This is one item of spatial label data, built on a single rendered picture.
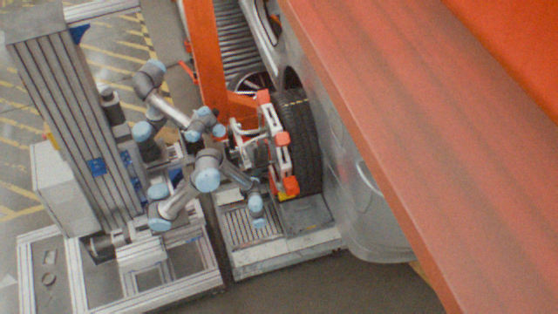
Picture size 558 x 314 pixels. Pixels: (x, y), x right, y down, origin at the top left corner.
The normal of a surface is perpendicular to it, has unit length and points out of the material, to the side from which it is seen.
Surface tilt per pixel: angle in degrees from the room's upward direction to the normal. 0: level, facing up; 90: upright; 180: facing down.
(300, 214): 0
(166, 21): 0
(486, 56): 0
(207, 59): 90
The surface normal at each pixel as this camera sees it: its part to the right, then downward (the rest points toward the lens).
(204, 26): 0.29, 0.72
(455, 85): -0.04, -0.65
